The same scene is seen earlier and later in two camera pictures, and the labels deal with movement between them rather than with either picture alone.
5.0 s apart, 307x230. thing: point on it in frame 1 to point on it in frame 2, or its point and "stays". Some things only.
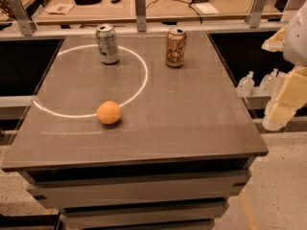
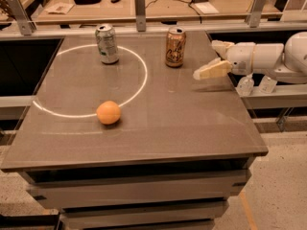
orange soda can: x=176 y=47 stays
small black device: x=116 y=0 stays
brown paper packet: x=62 y=8 stays
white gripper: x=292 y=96 to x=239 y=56
